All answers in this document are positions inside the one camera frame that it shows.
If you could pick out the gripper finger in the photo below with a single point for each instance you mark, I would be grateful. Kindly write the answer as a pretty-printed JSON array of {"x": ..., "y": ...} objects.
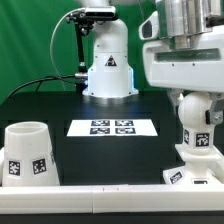
[
  {"x": 215, "y": 114},
  {"x": 175, "y": 96}
]

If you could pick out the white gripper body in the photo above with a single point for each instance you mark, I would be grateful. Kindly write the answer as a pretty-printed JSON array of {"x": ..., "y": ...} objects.
[{"x": 199, "y": 69}]

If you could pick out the white lamp bulb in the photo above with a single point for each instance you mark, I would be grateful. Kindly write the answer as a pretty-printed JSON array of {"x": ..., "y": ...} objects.
[{"x": 197, "y": 134}]

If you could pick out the white lamp base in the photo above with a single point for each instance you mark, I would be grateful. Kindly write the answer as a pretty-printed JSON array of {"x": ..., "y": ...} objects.
[{"x": 205, "y": 168}]

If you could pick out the white lamp shade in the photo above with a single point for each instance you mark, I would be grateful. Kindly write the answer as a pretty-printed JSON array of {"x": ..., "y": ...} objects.
[{"x": 28, "y": 156}]

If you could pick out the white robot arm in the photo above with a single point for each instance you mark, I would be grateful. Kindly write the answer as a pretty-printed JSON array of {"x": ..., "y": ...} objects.
[{"x": 180, "y": 45}]

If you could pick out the white marker sheet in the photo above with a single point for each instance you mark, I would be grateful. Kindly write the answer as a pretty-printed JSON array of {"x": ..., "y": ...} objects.
[{"x": 111, "y": 127}]

